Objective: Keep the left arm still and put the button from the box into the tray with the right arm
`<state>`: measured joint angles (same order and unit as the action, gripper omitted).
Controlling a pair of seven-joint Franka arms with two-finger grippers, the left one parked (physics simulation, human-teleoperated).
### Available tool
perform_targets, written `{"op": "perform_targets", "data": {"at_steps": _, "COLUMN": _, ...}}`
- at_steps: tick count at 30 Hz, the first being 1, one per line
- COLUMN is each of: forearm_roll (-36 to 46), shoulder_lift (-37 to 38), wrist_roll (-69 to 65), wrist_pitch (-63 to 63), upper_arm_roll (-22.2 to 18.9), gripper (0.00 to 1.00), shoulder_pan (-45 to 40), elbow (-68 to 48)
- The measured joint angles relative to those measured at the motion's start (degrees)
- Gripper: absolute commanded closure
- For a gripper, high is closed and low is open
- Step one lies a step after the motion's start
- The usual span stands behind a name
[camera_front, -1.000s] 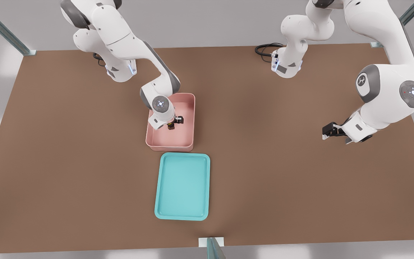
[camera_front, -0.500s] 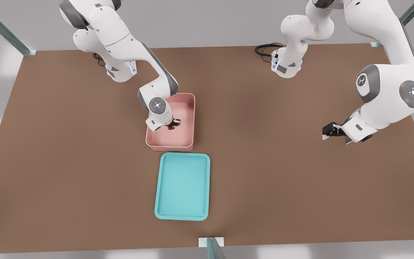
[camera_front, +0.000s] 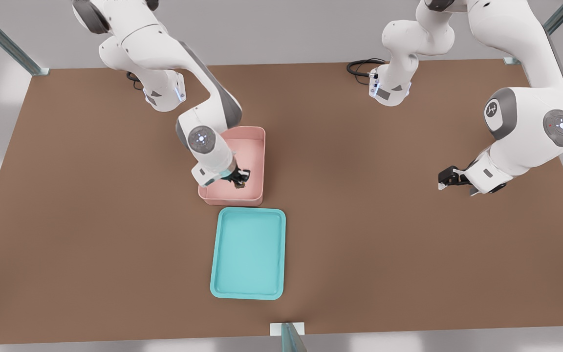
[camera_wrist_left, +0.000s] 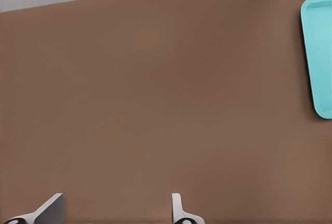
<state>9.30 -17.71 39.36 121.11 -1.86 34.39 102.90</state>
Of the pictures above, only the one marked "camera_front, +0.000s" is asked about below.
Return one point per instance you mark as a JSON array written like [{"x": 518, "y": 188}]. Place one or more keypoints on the pink plastic box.
[{"x": 252, "y": 161}]

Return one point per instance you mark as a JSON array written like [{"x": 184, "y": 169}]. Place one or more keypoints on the silver frame post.
[
  {"x": 5, "y": 41},
  {"x": 289, "y": 336},
  {"x": 552, "y": 27}
]

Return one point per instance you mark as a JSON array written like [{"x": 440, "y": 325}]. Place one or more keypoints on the pale blue-green tray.
[{"x": 248, "y": 252}]

